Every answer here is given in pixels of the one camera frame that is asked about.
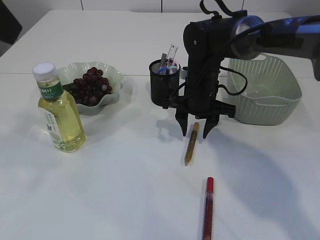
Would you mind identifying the pink scissors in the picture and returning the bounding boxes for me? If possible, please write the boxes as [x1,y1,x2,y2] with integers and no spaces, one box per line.
[167,58,180,75]

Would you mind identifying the green wavy plate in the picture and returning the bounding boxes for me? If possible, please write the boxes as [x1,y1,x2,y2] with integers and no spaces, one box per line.
[57,61,123,115]

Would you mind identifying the gold glitter pen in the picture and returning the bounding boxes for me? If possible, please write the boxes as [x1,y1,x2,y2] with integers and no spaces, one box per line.
[184,122,200,167]

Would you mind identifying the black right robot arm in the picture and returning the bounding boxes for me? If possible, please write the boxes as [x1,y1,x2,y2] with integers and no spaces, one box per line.
[169,15,320,136]

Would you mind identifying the purple grape bunch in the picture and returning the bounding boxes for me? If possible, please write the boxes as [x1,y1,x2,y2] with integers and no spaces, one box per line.
[62,67,113,107]

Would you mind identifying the black mesh pen holder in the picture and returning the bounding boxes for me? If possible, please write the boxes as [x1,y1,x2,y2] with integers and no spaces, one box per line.
[149,59,180,107]

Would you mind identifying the blue scissors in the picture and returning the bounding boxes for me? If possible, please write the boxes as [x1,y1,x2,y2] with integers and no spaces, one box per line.
[157,66,170,75]

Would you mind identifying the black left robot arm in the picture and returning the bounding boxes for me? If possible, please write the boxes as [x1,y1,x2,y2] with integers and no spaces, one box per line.
[0,0,23,45]

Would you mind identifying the red glitter pen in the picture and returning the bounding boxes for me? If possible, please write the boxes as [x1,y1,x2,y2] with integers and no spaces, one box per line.
[202,177,214,240]

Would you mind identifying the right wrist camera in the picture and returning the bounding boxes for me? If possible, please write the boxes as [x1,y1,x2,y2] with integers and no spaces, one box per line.
[180,66,188,80]

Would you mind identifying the silver glitter pen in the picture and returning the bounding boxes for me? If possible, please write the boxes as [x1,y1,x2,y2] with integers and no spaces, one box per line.
[159,53,167,68]

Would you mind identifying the green plastic basket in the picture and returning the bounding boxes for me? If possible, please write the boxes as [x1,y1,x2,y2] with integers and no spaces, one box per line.
[227,53,302,126]

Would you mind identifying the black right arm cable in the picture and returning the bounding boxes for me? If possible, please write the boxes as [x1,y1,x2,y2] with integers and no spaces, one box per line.
[169,0,249,106]

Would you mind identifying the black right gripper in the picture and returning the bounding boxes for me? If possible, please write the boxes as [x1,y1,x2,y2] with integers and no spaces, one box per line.
[161,96,236,139]

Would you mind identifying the yellow tea bottle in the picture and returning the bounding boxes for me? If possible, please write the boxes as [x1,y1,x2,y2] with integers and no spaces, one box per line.
[32,62,86,153]

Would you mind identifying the clear plastic ruler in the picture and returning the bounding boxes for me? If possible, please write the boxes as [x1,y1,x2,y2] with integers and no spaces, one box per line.
[167,44,179,63]

